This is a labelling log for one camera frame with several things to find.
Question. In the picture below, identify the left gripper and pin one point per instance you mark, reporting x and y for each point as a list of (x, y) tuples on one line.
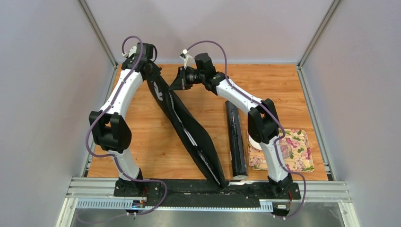
[(155, 73)]

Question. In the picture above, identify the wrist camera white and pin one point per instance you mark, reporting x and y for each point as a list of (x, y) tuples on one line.
[(129, 54), (187, 59)]

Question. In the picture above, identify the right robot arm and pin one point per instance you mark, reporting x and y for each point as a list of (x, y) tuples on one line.
[(262, 119)]

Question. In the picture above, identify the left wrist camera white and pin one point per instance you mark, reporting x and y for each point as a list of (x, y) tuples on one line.
[(129, 54)]

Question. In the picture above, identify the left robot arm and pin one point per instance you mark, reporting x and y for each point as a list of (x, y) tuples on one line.
[(108, 126)]

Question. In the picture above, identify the white bowl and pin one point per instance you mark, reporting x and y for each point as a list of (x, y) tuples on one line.
[(253, 145)]

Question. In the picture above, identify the black Crossway racket bag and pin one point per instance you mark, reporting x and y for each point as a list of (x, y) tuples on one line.
[(160, 92)]

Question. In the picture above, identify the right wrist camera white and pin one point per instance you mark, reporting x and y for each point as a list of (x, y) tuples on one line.
[(187, 59)]

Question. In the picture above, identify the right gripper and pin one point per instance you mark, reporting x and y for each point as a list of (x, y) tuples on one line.
[(183, 82)]

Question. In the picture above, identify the silver badminton racket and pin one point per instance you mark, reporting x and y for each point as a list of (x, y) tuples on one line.
[(210, 168), (193, 142)]

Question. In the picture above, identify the clear glass cup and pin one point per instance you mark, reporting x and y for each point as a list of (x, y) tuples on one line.
[(286, 149)]

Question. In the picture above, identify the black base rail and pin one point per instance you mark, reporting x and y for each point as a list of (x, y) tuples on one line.
[(204, 194)]

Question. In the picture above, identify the floral tray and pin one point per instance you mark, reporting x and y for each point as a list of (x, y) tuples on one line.
[(301, 161)]

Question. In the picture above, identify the black shuttlecock tube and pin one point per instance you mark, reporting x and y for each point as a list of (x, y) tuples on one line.
[(237, 154)]

